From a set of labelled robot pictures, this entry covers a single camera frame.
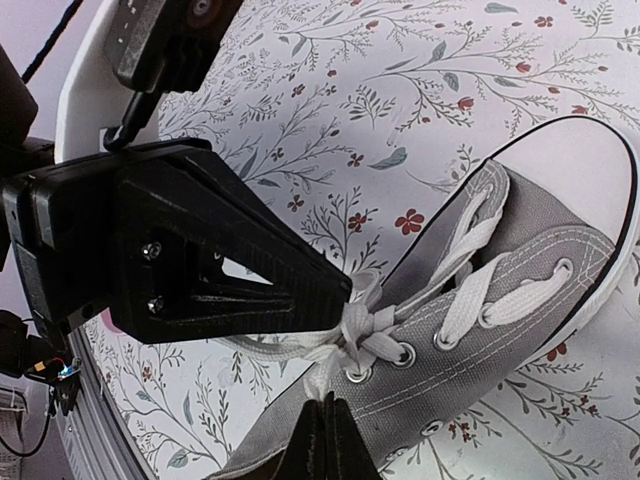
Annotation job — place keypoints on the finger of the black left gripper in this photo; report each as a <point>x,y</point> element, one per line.
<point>198,255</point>

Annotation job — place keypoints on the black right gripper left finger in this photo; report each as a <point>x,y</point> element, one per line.
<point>304,456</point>

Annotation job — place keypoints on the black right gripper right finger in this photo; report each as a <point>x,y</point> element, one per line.
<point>347,457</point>

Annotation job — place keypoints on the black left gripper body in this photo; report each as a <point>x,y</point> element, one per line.
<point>61,221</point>

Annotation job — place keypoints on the grey sneaker with red sole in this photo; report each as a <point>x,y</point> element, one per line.
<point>523,254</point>

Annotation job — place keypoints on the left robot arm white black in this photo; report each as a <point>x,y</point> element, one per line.
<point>20,154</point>

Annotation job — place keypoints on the floral patterned table mat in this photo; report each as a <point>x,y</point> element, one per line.
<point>354,122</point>

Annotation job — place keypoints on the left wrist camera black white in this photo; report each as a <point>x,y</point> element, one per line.
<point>134,53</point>

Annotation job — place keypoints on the aluminium front rail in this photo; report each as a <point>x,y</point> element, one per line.
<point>93,435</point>

